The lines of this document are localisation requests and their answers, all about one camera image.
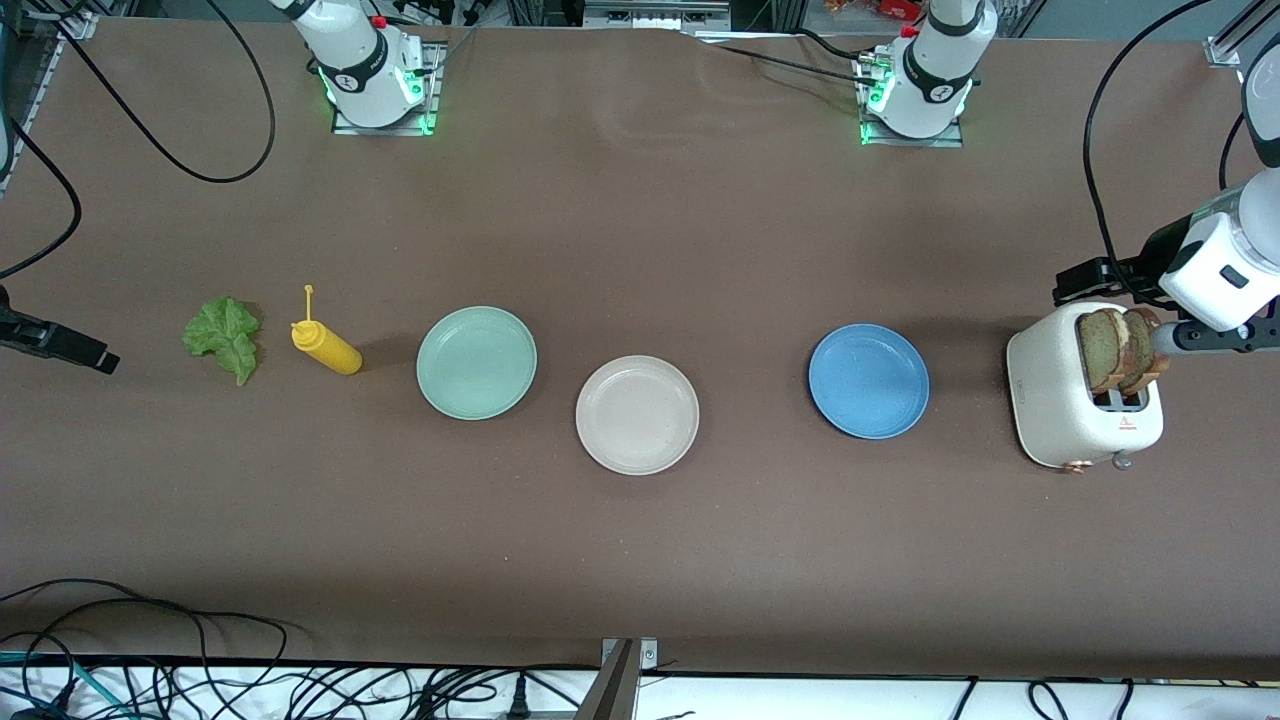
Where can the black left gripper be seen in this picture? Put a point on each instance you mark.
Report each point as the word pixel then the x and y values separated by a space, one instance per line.
pixel 1150 262

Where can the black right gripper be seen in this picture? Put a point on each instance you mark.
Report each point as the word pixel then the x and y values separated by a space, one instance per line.
pixel 45 338

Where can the brown bread slice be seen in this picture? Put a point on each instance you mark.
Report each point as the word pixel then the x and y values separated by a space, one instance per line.
pixel 1100 350
pixel 1140 375

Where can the green lettuce leaf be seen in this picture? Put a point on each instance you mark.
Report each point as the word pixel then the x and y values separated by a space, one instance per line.
pixel 225 335

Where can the yellow mustard squeeze bottle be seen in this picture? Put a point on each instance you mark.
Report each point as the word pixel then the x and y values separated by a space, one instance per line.
pixel 330 352

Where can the beige plate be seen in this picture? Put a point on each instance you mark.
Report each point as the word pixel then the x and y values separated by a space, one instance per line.
pixel 637 415

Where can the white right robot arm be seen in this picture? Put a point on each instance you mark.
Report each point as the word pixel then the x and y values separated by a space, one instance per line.
pixel 360 60

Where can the blue plate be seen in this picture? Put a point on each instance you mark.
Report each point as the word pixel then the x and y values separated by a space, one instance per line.
pixel 868 381

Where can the mint green plate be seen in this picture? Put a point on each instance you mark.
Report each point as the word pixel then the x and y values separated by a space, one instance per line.
pixel 477 362

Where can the white toaster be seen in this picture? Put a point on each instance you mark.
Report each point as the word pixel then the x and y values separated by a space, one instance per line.
pixel 1060 400

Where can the red orange object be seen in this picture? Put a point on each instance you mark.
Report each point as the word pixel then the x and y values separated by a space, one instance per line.
pixel 890 8

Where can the grey metal box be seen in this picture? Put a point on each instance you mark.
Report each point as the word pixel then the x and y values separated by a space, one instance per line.
pixel 650 15

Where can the black power plug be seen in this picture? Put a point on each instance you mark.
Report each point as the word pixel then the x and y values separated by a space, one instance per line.
pixel 518 700

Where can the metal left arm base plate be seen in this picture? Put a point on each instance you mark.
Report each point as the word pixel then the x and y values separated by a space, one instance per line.
pixel 910 142

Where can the aluminium table frame rail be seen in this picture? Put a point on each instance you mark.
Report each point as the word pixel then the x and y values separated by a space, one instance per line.
pixel 75 22
pixel 1225 48

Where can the small metal bracket plate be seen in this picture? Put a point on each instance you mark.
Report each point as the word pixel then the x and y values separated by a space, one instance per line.
pixel 648 655

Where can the aluminium profile post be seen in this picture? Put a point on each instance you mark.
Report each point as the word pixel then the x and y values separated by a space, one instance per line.
pixel 612 690

